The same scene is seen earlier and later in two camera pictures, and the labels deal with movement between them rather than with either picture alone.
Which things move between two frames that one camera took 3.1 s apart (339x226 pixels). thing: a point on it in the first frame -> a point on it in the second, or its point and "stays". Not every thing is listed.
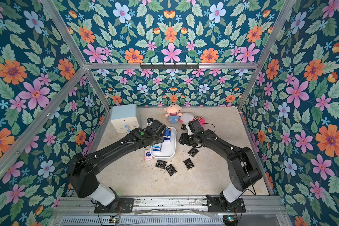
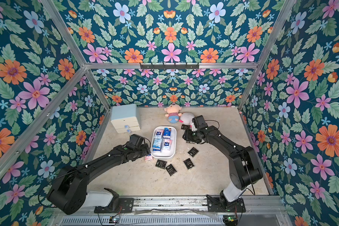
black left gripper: [160, 138] -> [146, 150]
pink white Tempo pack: [148, 156] stays
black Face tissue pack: [171, 170] stays
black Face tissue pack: [193, 151] stays
